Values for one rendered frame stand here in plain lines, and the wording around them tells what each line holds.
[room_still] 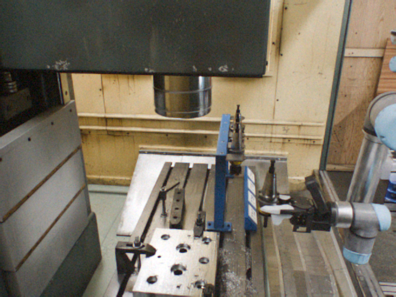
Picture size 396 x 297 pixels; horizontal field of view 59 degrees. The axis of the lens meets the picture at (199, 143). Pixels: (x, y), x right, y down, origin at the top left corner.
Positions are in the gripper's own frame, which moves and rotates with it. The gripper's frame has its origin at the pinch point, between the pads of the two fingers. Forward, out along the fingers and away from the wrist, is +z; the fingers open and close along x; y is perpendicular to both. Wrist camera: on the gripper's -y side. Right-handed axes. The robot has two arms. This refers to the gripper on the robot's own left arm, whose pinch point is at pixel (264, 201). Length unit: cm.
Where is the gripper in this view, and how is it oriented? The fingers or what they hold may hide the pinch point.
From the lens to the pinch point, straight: 106.3
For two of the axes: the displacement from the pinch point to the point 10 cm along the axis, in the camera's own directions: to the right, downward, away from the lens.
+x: 1.0, -3.4, 9.3
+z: -9.9, -0.7, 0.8
